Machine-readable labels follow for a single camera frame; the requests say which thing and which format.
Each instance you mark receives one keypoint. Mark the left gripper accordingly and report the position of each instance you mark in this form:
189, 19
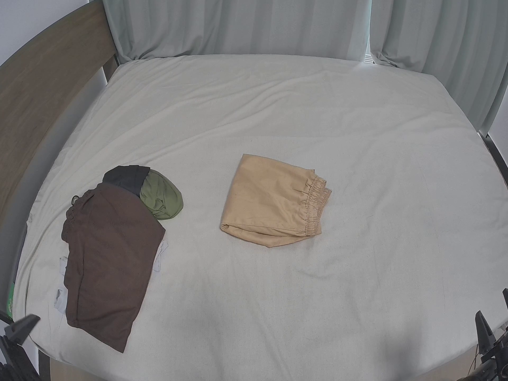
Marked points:
16, 359

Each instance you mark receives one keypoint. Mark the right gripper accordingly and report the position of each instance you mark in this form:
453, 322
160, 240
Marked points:
498, 365

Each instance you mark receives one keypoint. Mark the beige shorts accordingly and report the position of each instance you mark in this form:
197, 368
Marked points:
270, 204

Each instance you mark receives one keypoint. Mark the bed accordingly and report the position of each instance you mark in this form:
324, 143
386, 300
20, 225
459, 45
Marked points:
277, 105

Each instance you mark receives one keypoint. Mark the brown garment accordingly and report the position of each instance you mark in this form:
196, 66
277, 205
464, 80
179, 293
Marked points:
111, 260

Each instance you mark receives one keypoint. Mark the white printed garment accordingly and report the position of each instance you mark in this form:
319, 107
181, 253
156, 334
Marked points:
160, 254

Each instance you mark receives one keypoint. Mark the black garment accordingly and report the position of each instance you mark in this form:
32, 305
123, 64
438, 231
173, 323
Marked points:
123, 177

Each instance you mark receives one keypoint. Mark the green garment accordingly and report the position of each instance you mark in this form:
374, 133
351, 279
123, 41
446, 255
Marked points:
162, 197

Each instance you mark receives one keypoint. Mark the window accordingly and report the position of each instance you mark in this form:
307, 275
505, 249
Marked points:
369, 57

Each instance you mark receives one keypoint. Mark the grey-green curtain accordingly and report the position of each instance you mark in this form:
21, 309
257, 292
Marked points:
238, 14
444, 22

